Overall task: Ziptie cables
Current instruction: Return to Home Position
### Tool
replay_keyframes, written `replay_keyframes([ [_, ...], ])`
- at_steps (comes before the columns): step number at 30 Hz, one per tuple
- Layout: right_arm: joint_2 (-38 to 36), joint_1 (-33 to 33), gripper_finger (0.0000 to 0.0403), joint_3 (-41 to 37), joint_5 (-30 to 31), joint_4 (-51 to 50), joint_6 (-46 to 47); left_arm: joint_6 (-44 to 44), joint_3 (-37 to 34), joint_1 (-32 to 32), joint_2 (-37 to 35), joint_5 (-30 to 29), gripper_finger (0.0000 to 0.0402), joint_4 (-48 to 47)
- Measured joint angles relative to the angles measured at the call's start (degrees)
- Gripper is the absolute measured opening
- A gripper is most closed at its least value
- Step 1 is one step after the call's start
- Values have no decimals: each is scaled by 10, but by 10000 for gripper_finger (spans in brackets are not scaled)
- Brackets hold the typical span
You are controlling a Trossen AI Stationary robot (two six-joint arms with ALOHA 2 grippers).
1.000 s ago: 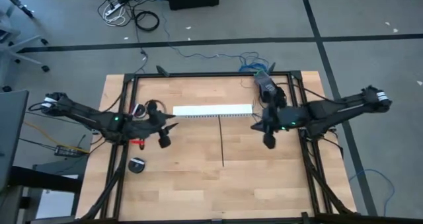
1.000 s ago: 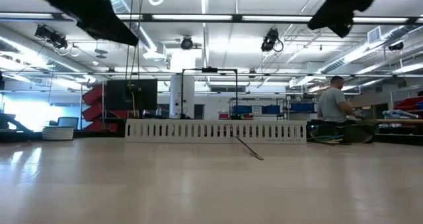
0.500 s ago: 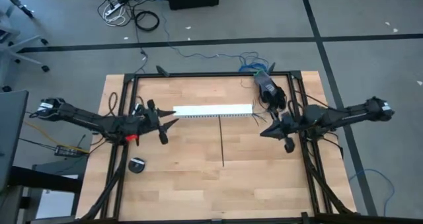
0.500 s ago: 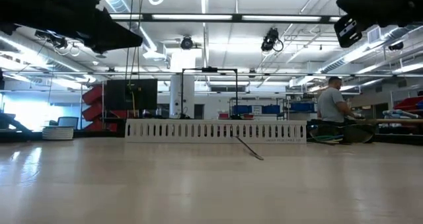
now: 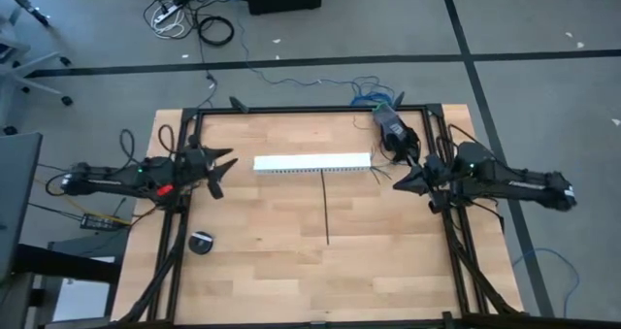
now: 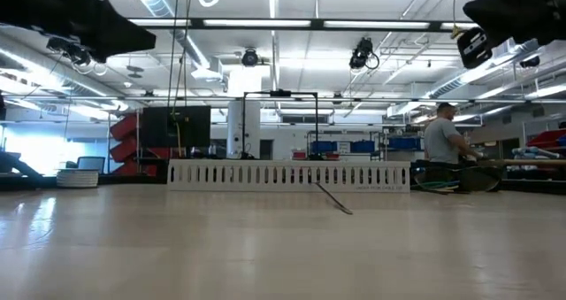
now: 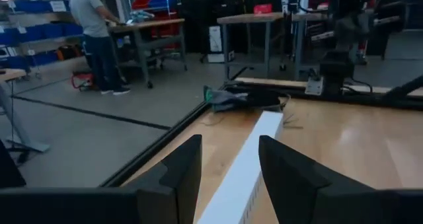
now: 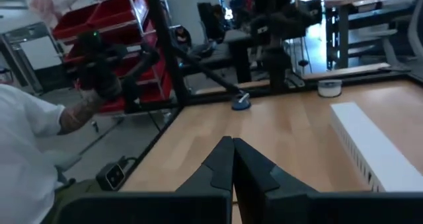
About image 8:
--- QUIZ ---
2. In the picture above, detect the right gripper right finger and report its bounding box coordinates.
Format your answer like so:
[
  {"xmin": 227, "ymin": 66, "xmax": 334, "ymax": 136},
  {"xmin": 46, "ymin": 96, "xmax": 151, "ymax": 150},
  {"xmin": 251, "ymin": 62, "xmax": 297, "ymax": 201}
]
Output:
[{"xmin": 233, "ymin": 137, "xmax": 423, "ymax": 224}]

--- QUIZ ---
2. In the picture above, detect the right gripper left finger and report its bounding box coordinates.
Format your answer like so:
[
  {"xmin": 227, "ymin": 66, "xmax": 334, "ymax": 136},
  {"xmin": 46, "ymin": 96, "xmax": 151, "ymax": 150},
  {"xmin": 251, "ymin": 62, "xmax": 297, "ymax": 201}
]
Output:
[{"xmin": 58, "ymin": 136, "xmax": 235, "ymax": 224}]

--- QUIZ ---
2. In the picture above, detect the person's forearm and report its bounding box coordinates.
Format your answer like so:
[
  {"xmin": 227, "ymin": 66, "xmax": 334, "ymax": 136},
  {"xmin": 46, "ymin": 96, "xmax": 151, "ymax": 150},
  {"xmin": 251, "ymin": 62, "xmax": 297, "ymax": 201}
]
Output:
[{"xmin": 57, "ymin": 87, "xmax": 107, "ymax": 136}]

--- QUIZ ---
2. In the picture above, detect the person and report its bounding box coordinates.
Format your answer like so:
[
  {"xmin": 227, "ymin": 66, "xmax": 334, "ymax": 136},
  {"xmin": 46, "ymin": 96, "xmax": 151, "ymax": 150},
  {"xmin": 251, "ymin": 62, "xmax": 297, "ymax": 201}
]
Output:
[{"xmin": 0, "ymin": 83, "xmax": 112, "ymax": 224}]

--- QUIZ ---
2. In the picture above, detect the dark desk leg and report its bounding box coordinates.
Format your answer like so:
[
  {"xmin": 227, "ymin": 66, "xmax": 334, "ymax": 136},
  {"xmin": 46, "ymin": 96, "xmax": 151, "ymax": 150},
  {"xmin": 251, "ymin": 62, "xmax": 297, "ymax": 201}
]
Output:
[{"xmin": 325, "ymin": 4, "xmax": 352, "ymax": 71}]

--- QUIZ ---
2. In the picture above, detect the grey desk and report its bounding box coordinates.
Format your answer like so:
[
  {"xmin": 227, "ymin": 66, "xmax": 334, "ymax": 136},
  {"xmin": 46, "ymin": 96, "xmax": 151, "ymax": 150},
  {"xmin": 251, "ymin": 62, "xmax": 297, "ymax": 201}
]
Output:
[{"xmin": 184, "ymin": 28, "xmax": 256, "ymax": 85}]

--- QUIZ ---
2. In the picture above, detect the white board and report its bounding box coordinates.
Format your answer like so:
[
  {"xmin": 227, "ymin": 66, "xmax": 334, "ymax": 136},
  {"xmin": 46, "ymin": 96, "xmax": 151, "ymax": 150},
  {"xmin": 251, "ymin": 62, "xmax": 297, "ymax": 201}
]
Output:
[{"xmin": 18, "ymin": 34, "xmax": 64, "ymax": 72}]

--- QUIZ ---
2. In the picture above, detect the red bin rack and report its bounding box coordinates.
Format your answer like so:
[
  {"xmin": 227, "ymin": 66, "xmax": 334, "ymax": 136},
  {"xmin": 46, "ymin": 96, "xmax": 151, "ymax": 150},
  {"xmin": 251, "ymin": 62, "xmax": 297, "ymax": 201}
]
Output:
[{"xmin": 52, "ymin": 0, "xmax": 174, "ymax": 115}]

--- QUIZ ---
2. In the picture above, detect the black table camera box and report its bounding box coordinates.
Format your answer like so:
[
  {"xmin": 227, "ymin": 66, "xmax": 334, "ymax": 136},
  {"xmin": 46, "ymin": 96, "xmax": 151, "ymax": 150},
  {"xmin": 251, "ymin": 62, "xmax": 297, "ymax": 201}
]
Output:
[{"xmin": 95, "ymin": 161, "xmax": 128, "ymax": 192}]

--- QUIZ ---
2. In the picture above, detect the black aluminium table frame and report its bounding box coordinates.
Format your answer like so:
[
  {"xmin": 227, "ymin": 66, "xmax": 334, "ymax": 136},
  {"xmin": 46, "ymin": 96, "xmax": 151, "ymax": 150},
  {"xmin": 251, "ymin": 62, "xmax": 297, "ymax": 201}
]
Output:
[{"xmin": 124, "ymin": 0, "xmax": 423, "ymax": 182}]

